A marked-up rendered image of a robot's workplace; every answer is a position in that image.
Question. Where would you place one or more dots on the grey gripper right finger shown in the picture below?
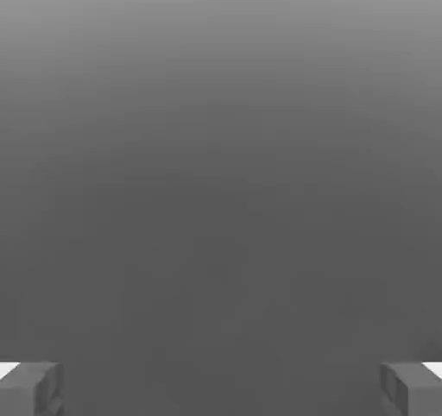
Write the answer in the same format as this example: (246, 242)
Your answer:
(418, 392)

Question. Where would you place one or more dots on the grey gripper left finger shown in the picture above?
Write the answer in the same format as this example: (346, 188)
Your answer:
(24, 392)

